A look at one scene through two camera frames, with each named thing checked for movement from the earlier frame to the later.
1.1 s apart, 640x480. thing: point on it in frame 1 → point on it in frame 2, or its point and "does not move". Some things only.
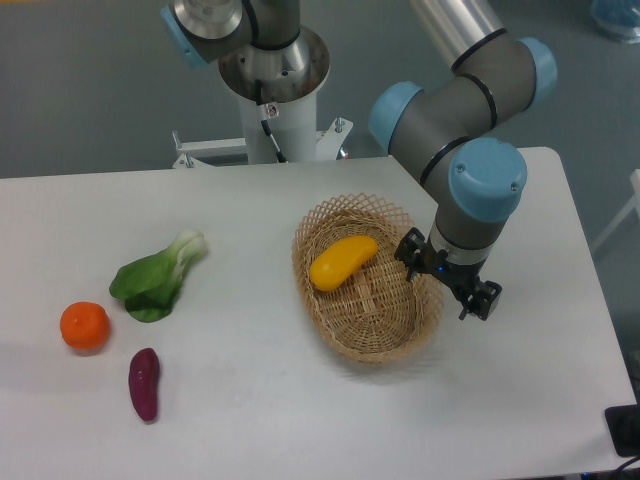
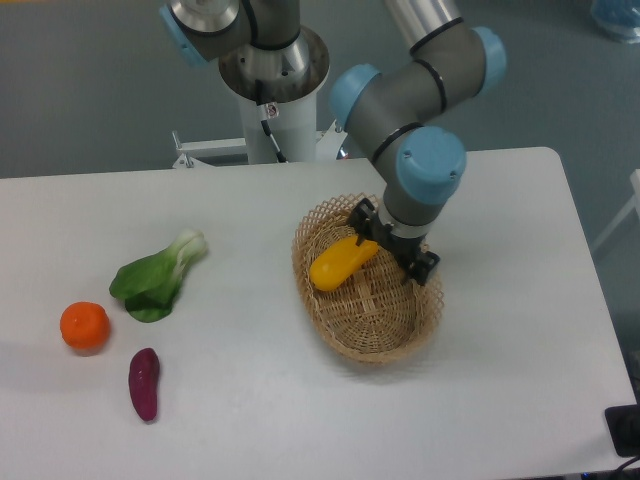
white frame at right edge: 634,203 does not move
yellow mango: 333,265 does not move
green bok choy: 150,285 does not move
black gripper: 459,277 → 406,249
